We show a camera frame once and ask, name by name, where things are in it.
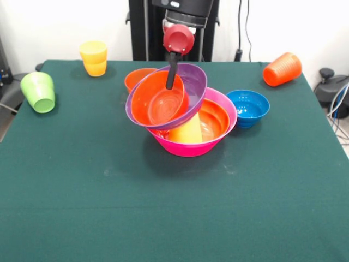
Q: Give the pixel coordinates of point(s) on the black chair base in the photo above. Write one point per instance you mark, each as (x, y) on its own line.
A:
(11, 90)
(330, 87)

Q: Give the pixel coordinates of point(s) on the orange plastic cup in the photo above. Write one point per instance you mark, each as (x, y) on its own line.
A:
(283, 69)

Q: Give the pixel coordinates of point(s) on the blue plastic bowl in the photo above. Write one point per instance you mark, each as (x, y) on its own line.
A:
(249, 109)

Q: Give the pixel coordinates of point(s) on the black column stand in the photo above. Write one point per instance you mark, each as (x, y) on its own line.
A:
(139, 32)

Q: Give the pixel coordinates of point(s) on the large pink plastic bowl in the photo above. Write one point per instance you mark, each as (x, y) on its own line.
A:
(188, 150)

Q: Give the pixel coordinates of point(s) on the small orange plastic bowl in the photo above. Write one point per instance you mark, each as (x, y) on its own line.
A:
(147, 101)
(135, 79)

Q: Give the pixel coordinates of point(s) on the yellow plastic cup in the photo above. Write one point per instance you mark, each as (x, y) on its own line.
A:
(188, 133)
(94, 60)

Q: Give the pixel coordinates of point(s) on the dark green table cloth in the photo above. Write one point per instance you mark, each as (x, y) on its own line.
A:
(163, 218)

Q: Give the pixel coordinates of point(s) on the large orange plastic bowl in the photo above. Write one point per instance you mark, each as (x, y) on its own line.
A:
(215, 120)

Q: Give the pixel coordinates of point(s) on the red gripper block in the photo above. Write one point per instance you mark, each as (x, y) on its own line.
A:
(178, 39)

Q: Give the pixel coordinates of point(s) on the purple plastic bowl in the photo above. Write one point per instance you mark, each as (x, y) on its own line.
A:
(196, 82)

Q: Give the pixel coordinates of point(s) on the green plastic cup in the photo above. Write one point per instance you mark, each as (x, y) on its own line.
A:
(39, 92)

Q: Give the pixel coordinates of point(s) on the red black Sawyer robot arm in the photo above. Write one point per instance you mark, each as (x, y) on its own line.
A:
(188, 11)

